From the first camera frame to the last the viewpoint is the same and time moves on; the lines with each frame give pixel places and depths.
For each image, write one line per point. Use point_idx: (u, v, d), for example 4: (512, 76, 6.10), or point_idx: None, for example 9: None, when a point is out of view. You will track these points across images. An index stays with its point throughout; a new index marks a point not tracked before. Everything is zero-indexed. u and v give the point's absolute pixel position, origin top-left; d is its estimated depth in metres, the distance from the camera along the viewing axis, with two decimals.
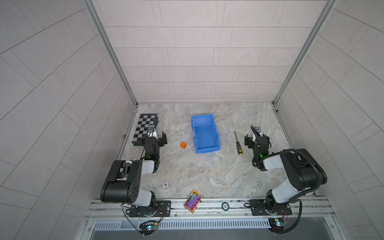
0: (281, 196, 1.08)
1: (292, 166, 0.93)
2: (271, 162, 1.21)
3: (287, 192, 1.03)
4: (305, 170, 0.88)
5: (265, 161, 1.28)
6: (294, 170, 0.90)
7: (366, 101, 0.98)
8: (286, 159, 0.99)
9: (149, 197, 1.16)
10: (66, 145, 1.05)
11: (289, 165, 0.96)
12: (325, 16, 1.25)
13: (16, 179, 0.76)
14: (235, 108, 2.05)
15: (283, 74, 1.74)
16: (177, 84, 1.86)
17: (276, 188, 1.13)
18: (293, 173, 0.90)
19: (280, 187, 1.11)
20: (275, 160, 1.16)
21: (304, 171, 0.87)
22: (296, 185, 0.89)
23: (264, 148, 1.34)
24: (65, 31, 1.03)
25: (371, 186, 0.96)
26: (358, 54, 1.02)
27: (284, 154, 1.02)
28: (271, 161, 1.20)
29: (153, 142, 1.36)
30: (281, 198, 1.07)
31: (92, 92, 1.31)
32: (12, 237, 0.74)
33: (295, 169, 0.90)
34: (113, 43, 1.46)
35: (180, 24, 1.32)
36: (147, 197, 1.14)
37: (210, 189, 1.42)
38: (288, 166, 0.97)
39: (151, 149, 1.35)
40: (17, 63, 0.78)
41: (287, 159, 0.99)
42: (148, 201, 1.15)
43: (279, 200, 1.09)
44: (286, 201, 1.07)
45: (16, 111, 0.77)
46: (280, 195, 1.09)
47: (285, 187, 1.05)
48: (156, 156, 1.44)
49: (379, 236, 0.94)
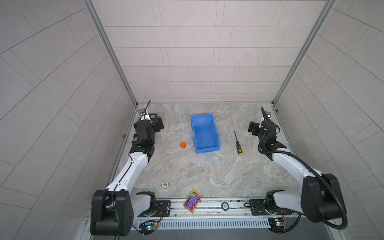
0: (283, 203, 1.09)
1: (314, 200, 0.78)
2: (284, 160, 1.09)
3: (291, 205, 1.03)
4: (329, 207, 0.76)
5: (277, 155, 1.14)
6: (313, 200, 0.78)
7: (366, 101, 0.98)
8: (308, 187, 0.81)
9: (149, 200, 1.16)
10: (66, 145, 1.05)
11: (310, 195, 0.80)
12: (325, 16, 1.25)
13: (16, 179, 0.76)
14: (235, 109, 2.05)
15: (283, 74, 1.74)
16: (177, 84, 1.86)
17: (281, 194, 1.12)
18: (312, 206, 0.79)
19: (284, 194, 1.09)
20: (290, 164, 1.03)
21: (327, 210, 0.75)
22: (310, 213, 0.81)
23: (272, 132, 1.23)
24: (65, 31, 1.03)
25: (371, 186, 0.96)
26: (358, 54, 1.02)
27: (308, 180, 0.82)
28: (284, 161, 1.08)
29: (147, 125, 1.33)
30: (283, 204, 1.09)
31: (92, 92, 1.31)
32: (12, 237, 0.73)
33: (318, 206, 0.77)
34: (113, 43, 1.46)
35: (180, 24, 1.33)
36: (147, 200, 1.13)
37: (210, 189, 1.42)
38: (308, 194, 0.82)
39: (144, 133, 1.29)
40: (17, 63, 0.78)
41: (310, 188, 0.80)
42: (148, 204, 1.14)
43: (279, 205, 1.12)
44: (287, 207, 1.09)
45: (16, 111, 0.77)
46: (282, 201, 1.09)
47: (290, 200, 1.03)
48: (151, 142, 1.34)
49: (379, 236, 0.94)
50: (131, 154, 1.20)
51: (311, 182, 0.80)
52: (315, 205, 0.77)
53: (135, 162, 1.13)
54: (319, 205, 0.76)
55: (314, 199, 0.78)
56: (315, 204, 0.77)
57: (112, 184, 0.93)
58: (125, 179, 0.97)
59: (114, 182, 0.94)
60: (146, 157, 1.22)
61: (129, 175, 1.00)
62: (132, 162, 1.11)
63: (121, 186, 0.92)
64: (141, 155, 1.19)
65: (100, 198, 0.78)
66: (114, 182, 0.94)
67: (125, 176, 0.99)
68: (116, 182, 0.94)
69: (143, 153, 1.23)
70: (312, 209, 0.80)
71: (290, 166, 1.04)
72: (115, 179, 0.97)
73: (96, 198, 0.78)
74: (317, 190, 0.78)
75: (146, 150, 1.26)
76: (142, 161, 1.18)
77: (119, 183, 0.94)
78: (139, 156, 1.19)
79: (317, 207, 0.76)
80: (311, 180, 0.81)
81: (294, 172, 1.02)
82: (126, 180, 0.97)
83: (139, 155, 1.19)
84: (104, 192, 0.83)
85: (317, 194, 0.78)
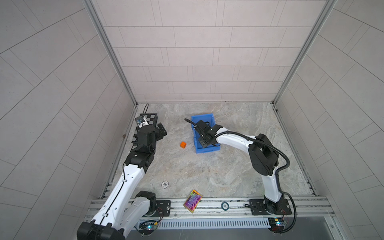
0: (273, 194, 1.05)
1: (259, 160, 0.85)
2: (227, 140, 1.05)
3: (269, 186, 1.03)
4: (271, 160, 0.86)
5: (222, 136, 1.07)
6: (262, 164, 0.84)
7: (366, 101, 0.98)
8: (252, 154, 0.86)
9: (147, 205, 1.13)
10: (66, 145, 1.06)
11: (256, 159, 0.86)
12: (325, 17, 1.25)
13: (15, 179, 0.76)
14: (235, 108, 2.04)
15: (283, 74, 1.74)
16: (177, 84, 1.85)
17: (265, 190, 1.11)
18: (260, 165, 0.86)
19: (266, 187, 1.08)
20: (232, 140, 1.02)
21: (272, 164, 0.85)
22: (263, 172, 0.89)
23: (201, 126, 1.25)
24: (65, 31, 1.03)
25: (371, 186, 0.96)
26: (358, 54, 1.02)
27: (250, 148, 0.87)
28: (228, 140, 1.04)
29: (150, 130, 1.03)
30: (273, 194, 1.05)
31: (92, 92, 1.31)
32: (12, 237, 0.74)
33: (264, 163, 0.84)
34: (113, 43, 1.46)
35: (180, 24, 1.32)
36: (145, 205, 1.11)
37: (210, 189, 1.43)
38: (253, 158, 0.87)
39: (145, 139, 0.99)
40: (17, 63, 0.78)
41: (254, 153, 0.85)
42: (146, 208, 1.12)
43: (275, 199, 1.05)
44: (278, 194, 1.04)
45: (16, 111, 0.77)
46: (271, 194, 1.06)
47: (266, 185, 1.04)
48: (152, 151, 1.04)
49: (379, 236, 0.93)
50: (124, 168, 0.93)
51: (254, 148, 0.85)
52: (262, 164, 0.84)
53: (127, 182, 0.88)
54: (265, 162, 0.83)
55: (260, 159, 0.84)
56: (262, 163, 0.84)
57: (99, 214, 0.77)
58: (114, 207, 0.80)
59: (101, 212, 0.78)
60: (142, 171, 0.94)
61: (119, 202, 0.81)
62: (124, 182, 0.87)
63: (108, 218, 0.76)
64: (135, 170, 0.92)
65: (85, 231, 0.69)
66: (101, 211, 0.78)
67: (114, 203, 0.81)
68: (102, 212, 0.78)
69: (138, 165, 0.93)
70: (261, 168, 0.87)
71: (234, 142, 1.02)
72: (103, 206, 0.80)
73: (80, 230, 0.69)
74: (258, 152, 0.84)
75: (143, 159, 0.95)
76: (137, 178, 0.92)
77: (106, 214, 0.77)
78: (133, 172, 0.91)
79: (264, 164, 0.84)
80: (252, 147, 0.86)
81: (238, 146, 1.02)
82: (115, 209, 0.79)
83: (134, 170, 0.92)
84: (91, 223, 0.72)
85: (260, 154, 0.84)
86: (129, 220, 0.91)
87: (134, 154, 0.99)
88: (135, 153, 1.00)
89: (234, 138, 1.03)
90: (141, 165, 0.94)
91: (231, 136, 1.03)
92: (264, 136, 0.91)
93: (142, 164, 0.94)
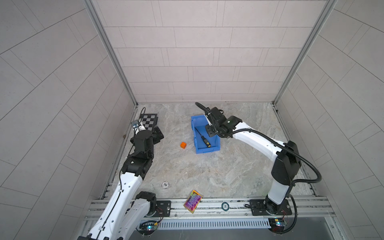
0: (278, 197, 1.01)
1: (284, 169, 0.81)
2: (247, 139, 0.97)
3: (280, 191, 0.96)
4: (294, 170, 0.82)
5: (242, 133, 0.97)
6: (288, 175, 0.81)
7: (366, 101, 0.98)
8: (279, 162, 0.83)
9: (147, 206, 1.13)
10: (66, 145, 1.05)
11: (282, 167, 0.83)
12: (325, 17, 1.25)
13: (15, 179, 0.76)
14: (235, 108, 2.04)
15: (283, 74, 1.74)
16: (177, 84, 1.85)
17: (272, 191, 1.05)
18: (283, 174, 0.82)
19: (273, 189, 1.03)
20: (255, 141, 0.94)
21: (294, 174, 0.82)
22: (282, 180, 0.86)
23: (215, 115, 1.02)
24: (65, 31, 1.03)
25: (371, 186, 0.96)
26: (358, 54, 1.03)
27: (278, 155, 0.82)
28: (248, 139, 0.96)
29: (147, 136, 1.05)
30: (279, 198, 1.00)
31: (92, 92, 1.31)
32: (12, 237, 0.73)
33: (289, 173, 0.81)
34: (113, 43, 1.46)
35: (180, 25, 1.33)
36: (145, 206, 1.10)
37: (210, 189, 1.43)
38: (277, 166, 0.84)
39: (143, 144, 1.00)
40: (17, 63, 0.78)
41: (281, 162, 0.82)
42: (146, 210, 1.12)
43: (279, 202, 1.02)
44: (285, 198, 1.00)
45: (16, 111, 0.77)
46: (277, 197, 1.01)
47: (276, 188, 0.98)
48: (149, 157, 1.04)
49: (379, 236, 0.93)
50: (120, 176, 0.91)
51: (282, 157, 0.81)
52: (287, 174, 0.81)
53: (124, 191, 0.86)
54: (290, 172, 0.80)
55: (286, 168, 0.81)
56: (286, 173, 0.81)
57: (96, 227, 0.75)
58: (111, 219, 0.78)
59: (98, 225, 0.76)
60: (139, 179, 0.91)
61: (115, 214, 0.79)
62: (120, 192, 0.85)
63: (104, 232, 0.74)
64: (132, 179, 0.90)
65: None
66: (98, 224, 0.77)
67: (111, 215, 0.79)
68: (99, 225, 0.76)
69: (135, 173, 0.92)
70: (282, 177, 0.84)
71: (256, 143, 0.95)
72: (99, 219, 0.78)
73: None
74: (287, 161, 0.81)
75: (140, 166, 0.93)
76: (134, 186, 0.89)
77: (102, 227, 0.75)
78: (130, 180, 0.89)
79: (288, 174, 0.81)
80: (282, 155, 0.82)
81: (259, 147, 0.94)
82: (112, 221, 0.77)
83: (130, 179, 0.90)
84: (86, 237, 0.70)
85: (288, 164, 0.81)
86: (127, 227, 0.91)
87: (131, 161, 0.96)
88: (132, 159, 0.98)
89: (258, 138, 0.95)
90: (138, 173, 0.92)
91: (254, 136, 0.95)
92: (293, 144, 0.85)
93: (139, 170, 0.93)
